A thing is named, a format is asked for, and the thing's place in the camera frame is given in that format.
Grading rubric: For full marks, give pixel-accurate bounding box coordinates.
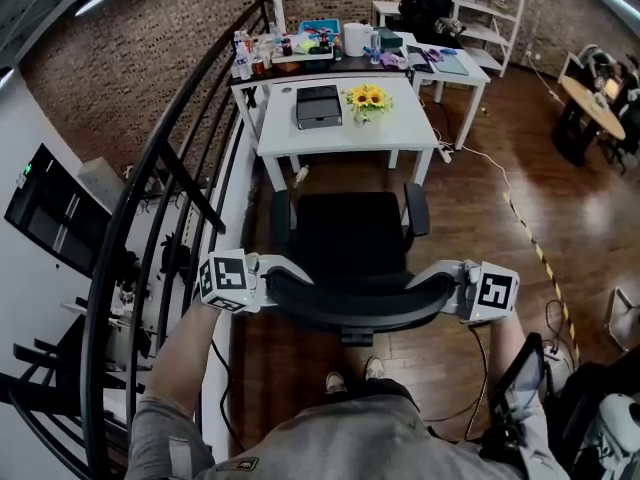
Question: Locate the black office chair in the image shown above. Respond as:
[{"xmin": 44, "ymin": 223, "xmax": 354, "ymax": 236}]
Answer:
[{"xmin": 269, "ymin": 181, "xmax": 457, "ymax": 348}]

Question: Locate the teal box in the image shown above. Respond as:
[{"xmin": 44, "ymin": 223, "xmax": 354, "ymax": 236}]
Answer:
[{"xmin": 374, "ymin": 26, "xmax": 405, "ymax": 53}]

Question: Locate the white tray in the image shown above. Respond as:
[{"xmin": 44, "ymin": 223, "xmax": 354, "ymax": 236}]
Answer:
[{"xmin": 271, "ymin": 43, "xmax": 335, "ymax": 63}]

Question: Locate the black cabinet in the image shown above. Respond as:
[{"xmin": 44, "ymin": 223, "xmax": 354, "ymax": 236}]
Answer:
[{"xmin": 3, "ymin": 142, "xmax": 112, "ymax": 279}]

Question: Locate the black bag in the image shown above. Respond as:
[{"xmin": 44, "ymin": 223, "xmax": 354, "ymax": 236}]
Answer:
[{"xmin": 544, "ymin": 345, "xmax": 640, "ymax": 480}]

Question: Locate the black cable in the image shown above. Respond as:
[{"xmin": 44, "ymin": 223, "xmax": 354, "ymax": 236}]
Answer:
[{"xmin": 209, "ymin": 340, "xmax": 247, "ymax": 453}]

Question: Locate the black metal railing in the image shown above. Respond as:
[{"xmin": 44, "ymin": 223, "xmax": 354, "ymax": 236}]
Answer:
[{"xmin": 79, "ymin": 0, "xmax": 269, "ymax": 480}]

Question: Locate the black drawer box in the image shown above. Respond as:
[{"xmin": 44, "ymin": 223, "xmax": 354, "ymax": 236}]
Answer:
[{"xmin": 295, "ymin": 84, "xmax": 344, "ymax": 131}]

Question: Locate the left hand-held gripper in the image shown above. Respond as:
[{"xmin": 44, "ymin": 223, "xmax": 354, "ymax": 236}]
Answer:
[{"xmin": 198, "ymin": 249, "xmax": 315, "ymax": 315}]

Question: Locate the teal mat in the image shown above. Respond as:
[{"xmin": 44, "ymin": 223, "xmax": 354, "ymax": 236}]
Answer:
[{"xmin": 432, "ymin": 53, "xmax": 471, "ymax": 77}]

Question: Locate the group of clear water bottles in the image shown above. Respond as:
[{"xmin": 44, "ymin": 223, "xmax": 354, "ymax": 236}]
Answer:
[{"xmin": 230, "ymin": 21, "xmax": 281, "ymax": 80}]

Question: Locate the white cylinder container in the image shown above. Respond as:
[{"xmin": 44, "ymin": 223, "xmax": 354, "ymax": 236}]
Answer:
[{"xmin": 343, "ymin": 21, "xmax": 375, "ymax": 58}]

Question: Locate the black tablet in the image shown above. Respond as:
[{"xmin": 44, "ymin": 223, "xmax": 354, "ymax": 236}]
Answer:
[{"xmin": 492, "ymin": 332, "xmax": 546, "ymax": 417}]

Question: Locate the long white table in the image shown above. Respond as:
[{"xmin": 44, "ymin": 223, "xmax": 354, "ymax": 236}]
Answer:
[{"xmin": 399, "ymin": 31, "xmax": 492, "ymax": 152}]

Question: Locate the white headset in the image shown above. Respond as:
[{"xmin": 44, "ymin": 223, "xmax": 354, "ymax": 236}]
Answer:
[{"xmin": 584, "ymin": 392, "xmax": 640, "ymax": 477}]

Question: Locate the round wooden table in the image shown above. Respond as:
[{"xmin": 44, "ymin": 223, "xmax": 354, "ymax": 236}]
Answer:
[{"xmin": 552, "ymin": 75, "xmax": 627, "ymax": 168}]

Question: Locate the blue plastic bin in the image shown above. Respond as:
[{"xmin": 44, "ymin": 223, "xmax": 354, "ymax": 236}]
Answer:
[{"xmin": 298, "ymin": 19, "xmax": 342, "ymax": 39}]

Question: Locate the white desk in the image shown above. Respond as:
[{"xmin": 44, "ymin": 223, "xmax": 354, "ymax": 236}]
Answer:
[{"xmin": 255, "ymin": 76, "xmax": 440, "ymax": 195}]

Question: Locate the sunflower bouquet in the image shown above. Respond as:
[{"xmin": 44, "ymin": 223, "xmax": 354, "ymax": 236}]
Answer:
[{"xmin": 340, "ymin": 83, "xmax": 395, "ymax": 127}]

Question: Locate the yellow black hazard tape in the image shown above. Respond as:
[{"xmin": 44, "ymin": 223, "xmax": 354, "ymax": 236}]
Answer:
[{"xmin": 503, "ymin": 192, "xmax": 582, "ymax": 362}]

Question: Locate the black metal staircase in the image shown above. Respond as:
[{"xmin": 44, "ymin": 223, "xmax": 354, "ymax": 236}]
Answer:
[{"xmin": 0, "ymin": 312, "xmax": 151, "ymax": 480}]

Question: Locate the white shelf unit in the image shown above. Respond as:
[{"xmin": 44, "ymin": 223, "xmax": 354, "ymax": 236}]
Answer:
[{"xmin": 447, "ymin": 0, "xmax": 531, "ymax": 78}]

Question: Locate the grey box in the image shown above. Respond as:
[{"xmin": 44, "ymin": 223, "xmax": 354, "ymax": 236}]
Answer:
[{"xmin": 78, "ymin": 157, "xmax": 126, "ymax": 214}]

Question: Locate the white cable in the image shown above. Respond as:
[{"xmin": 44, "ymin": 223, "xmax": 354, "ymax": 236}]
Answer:
[{"xmin": 449, "ymin": 145, "xmax": 514, "ymax": 194}]

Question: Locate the black keyboard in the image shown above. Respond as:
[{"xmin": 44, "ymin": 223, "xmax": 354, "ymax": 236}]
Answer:
[{"xmin": 405, "ymin": 44, "xmax": 435, "ymax": 74}]

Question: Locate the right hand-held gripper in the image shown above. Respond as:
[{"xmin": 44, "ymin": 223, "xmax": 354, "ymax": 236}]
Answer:
[{"xmin": 404, "ymin": 260, "xmax": 519, "ymax": 323}]

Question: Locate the small white table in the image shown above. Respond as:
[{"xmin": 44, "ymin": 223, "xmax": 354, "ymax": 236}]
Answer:
[{"xmin": 371, "ymin": 0, "xmax": 406, "ymax": 29}]

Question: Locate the person's left forearm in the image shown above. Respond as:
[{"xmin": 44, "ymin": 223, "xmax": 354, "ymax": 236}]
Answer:
[{"xmin": 144, "ymin": 301, "xmax": 225, "ymax": 417}]

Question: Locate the person's right forearm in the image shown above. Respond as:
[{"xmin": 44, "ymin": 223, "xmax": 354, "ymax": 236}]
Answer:
[{"xmin": 487, "ymin": 315, "xmax": 532, "ymax": 394}]

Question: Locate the dark red cable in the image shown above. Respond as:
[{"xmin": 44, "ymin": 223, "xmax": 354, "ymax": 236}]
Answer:
[{"xmin": 423, "ymin": 325, "xmax": 490, "ymax": 442}]

